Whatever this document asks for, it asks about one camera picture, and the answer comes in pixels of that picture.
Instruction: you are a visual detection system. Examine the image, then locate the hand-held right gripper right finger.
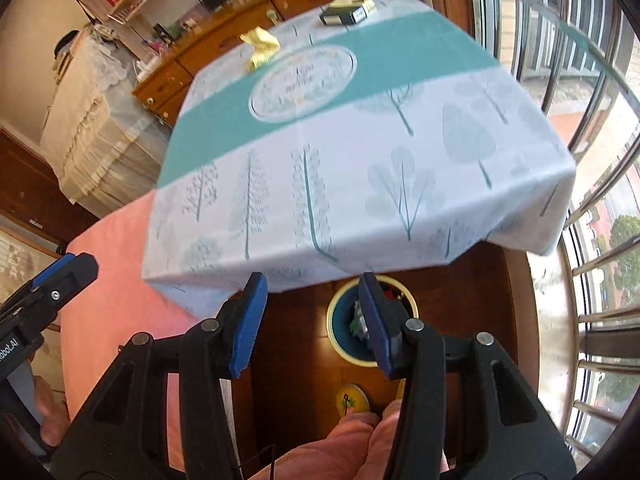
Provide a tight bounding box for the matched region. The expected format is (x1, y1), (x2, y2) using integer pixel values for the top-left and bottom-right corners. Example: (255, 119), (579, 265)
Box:
(358, 272), (578, 480)

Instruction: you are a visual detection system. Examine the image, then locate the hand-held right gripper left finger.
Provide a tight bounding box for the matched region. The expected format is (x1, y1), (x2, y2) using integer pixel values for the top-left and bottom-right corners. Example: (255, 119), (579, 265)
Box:
(50, 272), (269, 480)

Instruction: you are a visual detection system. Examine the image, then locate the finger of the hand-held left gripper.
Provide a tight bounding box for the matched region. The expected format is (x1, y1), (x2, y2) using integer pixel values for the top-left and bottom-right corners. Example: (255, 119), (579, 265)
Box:
(0, 254), (76, 313)
(0, 253), (98, 341)

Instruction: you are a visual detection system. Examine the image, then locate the blue round waste bin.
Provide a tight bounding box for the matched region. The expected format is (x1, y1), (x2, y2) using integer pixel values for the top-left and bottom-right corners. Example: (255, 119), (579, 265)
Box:
(326, 275), (420, 367)

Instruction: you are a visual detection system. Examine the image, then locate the person's left hand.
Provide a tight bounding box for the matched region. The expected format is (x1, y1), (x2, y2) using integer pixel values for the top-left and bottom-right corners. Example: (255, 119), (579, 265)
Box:
(32, 375), (71, 446)

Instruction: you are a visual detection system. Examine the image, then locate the pink bed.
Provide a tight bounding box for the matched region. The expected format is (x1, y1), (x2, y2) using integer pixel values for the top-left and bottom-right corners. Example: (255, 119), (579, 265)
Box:
(60, 192), (261, 471)

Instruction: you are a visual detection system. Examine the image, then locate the brown wooden door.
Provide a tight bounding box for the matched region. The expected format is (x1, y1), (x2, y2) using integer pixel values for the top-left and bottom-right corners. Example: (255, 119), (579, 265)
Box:
(0, 127), (101, 256)

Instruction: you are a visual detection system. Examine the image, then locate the person's right leg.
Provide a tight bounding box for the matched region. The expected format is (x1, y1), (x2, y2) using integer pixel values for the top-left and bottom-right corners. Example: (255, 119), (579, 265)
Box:
(367, 397), (408, 480)

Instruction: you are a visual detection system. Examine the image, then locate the white lace furniture cover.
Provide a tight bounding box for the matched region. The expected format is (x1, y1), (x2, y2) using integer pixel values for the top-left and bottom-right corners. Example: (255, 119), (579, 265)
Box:
(40, 27), (173, 218)

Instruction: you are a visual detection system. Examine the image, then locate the tree print tablecloth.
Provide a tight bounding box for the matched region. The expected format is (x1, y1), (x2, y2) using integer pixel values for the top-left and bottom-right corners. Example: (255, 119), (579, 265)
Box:
(141, 0), (577, 316)

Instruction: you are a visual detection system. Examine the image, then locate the white power strip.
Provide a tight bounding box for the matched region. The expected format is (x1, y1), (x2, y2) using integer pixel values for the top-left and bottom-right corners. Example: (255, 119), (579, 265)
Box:
(135, 57), (161, 81)

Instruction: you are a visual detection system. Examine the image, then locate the metal window railing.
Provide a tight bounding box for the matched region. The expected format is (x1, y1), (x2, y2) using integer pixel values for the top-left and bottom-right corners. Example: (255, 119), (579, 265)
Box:
(495, 0), (640, 461)

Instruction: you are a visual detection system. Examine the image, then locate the black hat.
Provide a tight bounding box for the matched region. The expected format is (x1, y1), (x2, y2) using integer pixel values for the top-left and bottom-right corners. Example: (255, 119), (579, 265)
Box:
(54, 30), (81, 56)

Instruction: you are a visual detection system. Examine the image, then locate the wooden dresser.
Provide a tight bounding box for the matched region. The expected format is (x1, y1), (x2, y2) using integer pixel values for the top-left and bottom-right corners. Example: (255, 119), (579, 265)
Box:
(131, 0), (368, 128)

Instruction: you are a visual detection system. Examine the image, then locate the yellow crumpled wrapper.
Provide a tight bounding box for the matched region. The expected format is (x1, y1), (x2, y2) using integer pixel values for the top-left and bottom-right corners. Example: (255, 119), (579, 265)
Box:
(240, 25), (281, 73)

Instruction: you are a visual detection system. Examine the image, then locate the black box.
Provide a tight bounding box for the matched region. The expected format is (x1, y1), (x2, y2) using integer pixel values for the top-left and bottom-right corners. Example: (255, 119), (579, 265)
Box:
(319, 0), (377, 27)

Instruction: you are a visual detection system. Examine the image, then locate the dark framed window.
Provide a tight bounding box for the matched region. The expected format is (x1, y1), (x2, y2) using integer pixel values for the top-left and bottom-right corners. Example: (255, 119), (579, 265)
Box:
(470, 0), (640, 451)

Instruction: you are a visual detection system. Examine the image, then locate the white wire rack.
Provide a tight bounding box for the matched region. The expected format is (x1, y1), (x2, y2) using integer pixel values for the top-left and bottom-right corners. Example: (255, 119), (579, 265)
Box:
(107, 0), (151, 23)

